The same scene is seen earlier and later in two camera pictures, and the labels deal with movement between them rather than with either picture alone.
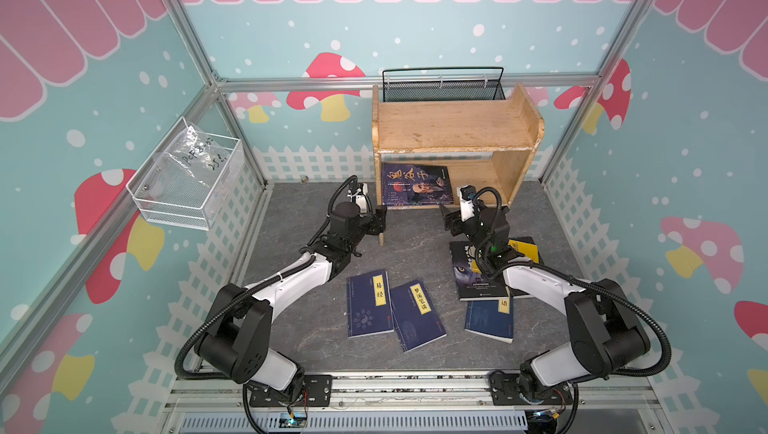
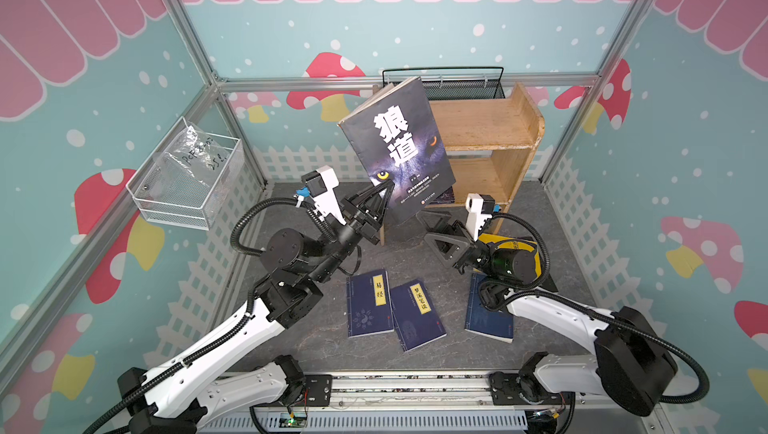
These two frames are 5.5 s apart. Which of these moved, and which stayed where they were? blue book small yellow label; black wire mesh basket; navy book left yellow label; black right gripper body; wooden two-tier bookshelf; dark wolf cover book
Moved: black right gripper body; dark wolf cover book
Stayed: blue book small yellow label; navy book left yellow label; black wire mesh basket; wooden two-tier bookshelf
